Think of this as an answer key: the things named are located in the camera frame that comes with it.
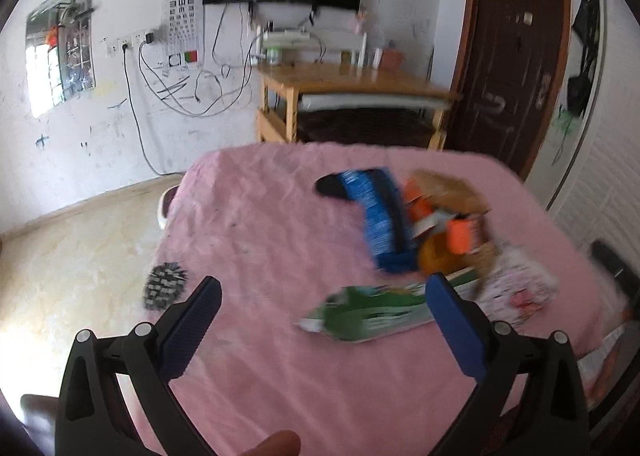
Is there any pink tablecloth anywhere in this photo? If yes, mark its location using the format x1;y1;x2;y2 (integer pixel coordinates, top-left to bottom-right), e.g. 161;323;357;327
156;143;624;455

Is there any black white spiky slipper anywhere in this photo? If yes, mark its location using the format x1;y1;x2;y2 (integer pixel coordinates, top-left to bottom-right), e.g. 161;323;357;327
142;262;186;311

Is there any white router box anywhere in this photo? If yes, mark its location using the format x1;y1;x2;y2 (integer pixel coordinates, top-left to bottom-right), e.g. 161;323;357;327
262;30;311;50

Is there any dark brown door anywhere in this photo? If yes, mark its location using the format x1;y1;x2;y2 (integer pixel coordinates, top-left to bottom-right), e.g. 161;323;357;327
446;0;570;179

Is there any left hand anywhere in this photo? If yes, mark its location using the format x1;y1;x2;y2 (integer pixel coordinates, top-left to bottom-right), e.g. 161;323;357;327
241;430;302;456

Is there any brown snack packet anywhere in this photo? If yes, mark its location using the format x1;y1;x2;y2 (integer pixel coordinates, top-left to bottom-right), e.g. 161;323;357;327
410;170;490;214

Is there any eye chart poster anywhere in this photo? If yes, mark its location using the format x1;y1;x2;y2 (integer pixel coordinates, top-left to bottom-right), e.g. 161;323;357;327
162;0;204;69

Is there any green snack packet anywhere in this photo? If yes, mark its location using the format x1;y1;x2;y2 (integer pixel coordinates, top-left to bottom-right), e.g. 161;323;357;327
294;267;482;342

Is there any wall mirror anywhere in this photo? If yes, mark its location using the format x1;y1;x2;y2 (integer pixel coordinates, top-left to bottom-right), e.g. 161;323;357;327
25;0;96;119

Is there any wooden desk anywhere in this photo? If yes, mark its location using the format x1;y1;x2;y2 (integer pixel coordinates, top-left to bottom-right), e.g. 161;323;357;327
256;63;461;150

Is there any white patterned tissue pack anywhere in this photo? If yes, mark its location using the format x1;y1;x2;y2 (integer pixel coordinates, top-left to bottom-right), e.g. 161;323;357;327
475;242;558;327

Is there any long orange carton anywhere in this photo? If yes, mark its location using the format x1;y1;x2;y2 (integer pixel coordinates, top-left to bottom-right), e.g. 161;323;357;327
401;177;484;257

